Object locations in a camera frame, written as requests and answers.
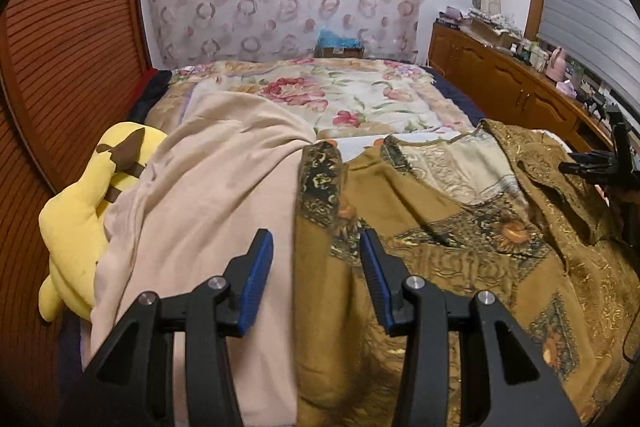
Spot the pink kettle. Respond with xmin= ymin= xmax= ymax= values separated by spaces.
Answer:
xmin=546 ymin=47 xmax=568 ymax=80

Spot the yellow plush toy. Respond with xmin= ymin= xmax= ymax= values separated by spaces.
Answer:
xmin=39 ymin=122 xmax=168 ymax=323

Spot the wooden louvered wardrobe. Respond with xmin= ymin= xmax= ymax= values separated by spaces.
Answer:
xmin=0 ymin=0 xmax=153 ymax=427

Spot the navy blue blanket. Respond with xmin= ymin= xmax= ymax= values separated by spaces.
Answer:
xmin=131 ymin=69 xmax=158 ymax=94

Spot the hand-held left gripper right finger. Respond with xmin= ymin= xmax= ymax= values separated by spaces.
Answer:
xmin=359 ymin=228 xmax=583 ymax=427

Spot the clutter of small bottles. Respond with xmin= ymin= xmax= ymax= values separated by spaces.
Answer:
xmin=437 ymin=4 xmax=616 ymax=118

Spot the black cable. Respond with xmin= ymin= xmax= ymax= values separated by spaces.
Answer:
xmin=621 ymin=227 xmax=640 ymax=363

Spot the cardboard box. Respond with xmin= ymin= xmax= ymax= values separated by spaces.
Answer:
xmin=314 ymin=46 xmax=365 ymax=59

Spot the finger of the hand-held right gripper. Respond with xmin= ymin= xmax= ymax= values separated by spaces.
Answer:
xmin=570 ymin=149 xmax=618 ymax=164
xmin=558 ymin=162 xmax=618 ymax=186

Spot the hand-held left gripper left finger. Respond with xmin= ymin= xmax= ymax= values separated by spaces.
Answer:
xmin=57 ymin=228 xmax=275 ymax=427

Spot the beige garment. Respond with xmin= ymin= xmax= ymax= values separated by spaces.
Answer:
xmin=82 ymin=82 xmax=318 ymax=427

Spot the wooden sideboard cabinet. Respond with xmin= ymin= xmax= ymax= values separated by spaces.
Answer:
xmin=429 ymin=22 xmax=613 ymax=155

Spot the floral blanket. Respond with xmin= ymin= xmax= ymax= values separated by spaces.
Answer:
xmin=165 ymin=57 xmax=468 ymax=142

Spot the golden brown patterned garment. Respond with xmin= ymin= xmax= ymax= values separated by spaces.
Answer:
xmin=295 ymin=119 xmax=640 ymax=427

